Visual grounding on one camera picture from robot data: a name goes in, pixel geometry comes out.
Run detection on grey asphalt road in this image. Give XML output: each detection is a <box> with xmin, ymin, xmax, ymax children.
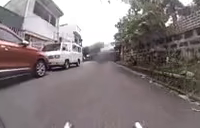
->
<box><xmin>0</xmin><ymin>60</ymin><xmax>200</xmax><ymax>128</ymax></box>

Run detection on white van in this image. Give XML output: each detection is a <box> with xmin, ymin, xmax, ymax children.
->
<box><xmin>41</xmin><ymin>40</ymin><xmax>84</xmax><ymax>70</ymax></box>

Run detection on pale building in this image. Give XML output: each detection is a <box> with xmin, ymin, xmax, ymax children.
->
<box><xmin>58</xmin><ymin>23</ymin><xmax>84</xmax><ymax>47</ymax></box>

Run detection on trees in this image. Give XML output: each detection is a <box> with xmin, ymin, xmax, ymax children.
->
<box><xmin>113</xmin><ymin>0</ymin><xmax>200</xmax><ymax>51</ymax></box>

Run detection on robot's own part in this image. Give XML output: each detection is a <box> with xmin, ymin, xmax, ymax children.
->
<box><xmin>134</xmin><ymin>121</ymin><xmax>144</xmax><ymax>128</ymax></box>
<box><xmin>63</xmin><ymin>121</ymin><xmax>73</xmax><ymax>128</ymax></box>

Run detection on weedy verge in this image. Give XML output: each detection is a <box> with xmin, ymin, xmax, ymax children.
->
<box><xmin>116</xmin><ymin>56</ymin><xmax>200</xmax><ymax>109</ymax></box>

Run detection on white multi-storey building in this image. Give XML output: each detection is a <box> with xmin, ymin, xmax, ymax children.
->
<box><xmin>3</xmin><ymin>0</ymin><xmax>65</xmax><ymax>50</ymax></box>

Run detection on red car with roof rails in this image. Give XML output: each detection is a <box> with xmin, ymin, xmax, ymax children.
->
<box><xmin>0</xmin><ymin>20</ymin><xmax>50</xmax><ymax>83</ymax></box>

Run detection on grey block wall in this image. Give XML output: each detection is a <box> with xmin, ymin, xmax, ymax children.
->
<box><xmin>119</xmin><ymin>3</ymin><xmax>200</xmax><ymax>73</ymax></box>

